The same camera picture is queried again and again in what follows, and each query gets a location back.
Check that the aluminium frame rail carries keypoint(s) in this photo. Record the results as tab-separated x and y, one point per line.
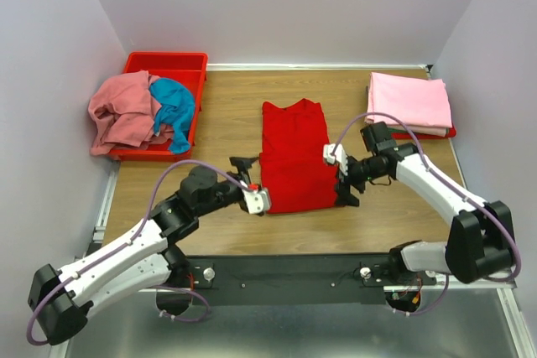
480	245

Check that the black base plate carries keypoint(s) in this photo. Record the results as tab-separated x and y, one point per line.
362	278

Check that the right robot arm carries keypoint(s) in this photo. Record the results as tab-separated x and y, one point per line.
481	241

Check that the folded green shirt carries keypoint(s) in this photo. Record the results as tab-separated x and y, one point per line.
396	129

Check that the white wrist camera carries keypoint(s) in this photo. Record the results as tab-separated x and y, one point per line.
256	200
335	155

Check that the folded light pink shirt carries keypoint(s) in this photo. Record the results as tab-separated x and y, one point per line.
420	104

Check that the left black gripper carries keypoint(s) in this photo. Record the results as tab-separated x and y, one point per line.
241	177

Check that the dusty pink t shirt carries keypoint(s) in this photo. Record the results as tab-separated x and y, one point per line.
124	112

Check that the folded red shirt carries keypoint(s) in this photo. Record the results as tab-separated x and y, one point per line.
428	136

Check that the red plastic bin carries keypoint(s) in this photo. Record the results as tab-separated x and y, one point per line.
189	69

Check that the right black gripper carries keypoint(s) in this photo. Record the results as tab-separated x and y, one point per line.
346	180

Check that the red t shirt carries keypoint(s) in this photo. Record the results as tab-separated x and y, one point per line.
291	160

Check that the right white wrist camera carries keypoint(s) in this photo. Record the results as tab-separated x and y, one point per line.
335	155

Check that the blue t shirt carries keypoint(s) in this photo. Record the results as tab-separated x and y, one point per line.
177	109

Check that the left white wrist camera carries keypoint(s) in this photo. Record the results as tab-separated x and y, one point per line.
256	200

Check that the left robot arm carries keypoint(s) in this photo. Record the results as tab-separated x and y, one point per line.
62	300

